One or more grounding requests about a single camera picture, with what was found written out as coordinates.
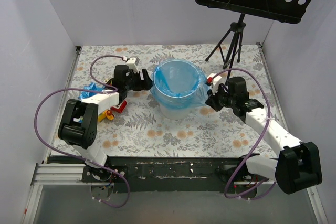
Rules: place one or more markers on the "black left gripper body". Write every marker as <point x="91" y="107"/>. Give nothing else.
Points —
<point x="139" y="80"/>

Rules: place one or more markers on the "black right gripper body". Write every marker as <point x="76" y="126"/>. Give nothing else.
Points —
<point x="217" y="98"/>

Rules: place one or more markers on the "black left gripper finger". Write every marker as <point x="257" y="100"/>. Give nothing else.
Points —
<point x="143" y="87"/>
<point x="146" y="81"/>

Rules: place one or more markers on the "white cylindrical trash bin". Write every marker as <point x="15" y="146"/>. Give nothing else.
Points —
<point x="174" y="103"/>

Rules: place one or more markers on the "blue plastic trash bag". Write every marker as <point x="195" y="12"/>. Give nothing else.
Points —
<point x="178" y="85"/>

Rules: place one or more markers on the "blue bag piece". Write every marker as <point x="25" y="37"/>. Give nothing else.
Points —
<point x="90" y="88"/>

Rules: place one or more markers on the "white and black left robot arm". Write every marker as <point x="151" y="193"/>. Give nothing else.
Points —
<point x="78" y="126"/>

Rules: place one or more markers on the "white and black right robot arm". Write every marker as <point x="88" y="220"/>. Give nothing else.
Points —
<point x="297" y="166"/>

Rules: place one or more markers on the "red toy phone block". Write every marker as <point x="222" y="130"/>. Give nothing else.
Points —
<point x="119" y="108"/>

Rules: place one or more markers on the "colourful toy block pile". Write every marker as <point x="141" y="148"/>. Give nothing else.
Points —
<point x="107" y="114"/>

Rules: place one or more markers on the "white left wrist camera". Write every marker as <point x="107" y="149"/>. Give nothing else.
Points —
<point x="132" y="63"/>

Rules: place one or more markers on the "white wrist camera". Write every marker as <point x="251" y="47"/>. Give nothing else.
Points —
<point x="214" y="81"/>
<point x="132" y="63"/>

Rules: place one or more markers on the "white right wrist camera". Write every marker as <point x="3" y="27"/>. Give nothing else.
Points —
<point x="214" y="81"/>

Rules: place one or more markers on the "black scratched base plate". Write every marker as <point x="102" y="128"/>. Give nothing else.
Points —
<point x="145" y="174"/>

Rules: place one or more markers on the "aluminium rail frame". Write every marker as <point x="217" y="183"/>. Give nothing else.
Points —
<point x="64" y="199"/>

